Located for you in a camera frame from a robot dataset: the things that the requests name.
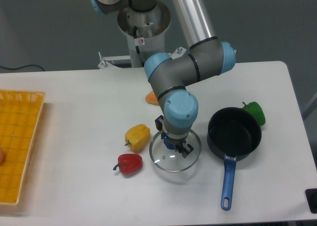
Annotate yellow woven basket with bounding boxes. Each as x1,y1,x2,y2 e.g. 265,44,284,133
0,89,46,205

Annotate black box at table edge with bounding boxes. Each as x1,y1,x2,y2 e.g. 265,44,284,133
305,188,317,214

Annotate orange pumpkin wedge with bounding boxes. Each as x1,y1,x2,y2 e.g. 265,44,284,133
145,91,159,106

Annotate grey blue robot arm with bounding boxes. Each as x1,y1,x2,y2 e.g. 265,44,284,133
91,0,236,157

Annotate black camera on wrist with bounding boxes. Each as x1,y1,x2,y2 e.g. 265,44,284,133
155,115,163,131

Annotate round glass pot lid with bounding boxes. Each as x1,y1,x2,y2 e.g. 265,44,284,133
149,130,202,172

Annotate black cable on floor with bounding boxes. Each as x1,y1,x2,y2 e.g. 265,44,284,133
0,64,46,72

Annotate black pot blue handle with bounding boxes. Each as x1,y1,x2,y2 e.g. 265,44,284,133
207,107,262,211

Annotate yellow bell pepper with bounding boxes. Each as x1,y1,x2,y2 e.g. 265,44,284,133
125,124,151,154

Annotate red bell pepper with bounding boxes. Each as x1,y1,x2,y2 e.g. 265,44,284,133
113,154,143,174

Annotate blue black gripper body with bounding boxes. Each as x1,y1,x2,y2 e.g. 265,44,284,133
162,136,186,152

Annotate green bell pepper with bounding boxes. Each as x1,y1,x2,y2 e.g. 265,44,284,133
242,102,266,126

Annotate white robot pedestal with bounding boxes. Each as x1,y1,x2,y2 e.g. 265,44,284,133
98,1,171,69

